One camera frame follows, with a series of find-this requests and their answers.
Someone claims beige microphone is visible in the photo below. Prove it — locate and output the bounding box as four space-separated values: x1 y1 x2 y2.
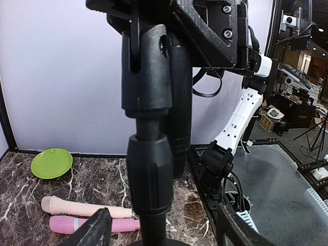
41 196 132 219

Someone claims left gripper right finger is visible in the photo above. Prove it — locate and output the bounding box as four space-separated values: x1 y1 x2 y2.
216 203 274 246

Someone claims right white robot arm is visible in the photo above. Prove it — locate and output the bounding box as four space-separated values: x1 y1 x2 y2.
172 1 278 197

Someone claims black stand with black microphone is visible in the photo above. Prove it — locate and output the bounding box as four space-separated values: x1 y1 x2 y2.
86 1 192 245

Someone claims green disc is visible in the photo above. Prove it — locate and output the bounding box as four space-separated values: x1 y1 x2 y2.
31 148 73 179

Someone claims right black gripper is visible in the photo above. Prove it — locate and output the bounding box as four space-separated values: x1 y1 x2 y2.
171 1 249 70

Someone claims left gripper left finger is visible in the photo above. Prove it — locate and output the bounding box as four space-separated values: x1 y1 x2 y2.
59 208 112 246

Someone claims large pink microphone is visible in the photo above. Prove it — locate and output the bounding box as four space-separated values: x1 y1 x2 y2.
49 216 140 235

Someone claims black microphone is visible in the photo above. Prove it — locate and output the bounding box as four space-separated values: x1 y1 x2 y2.
166 33 193 180

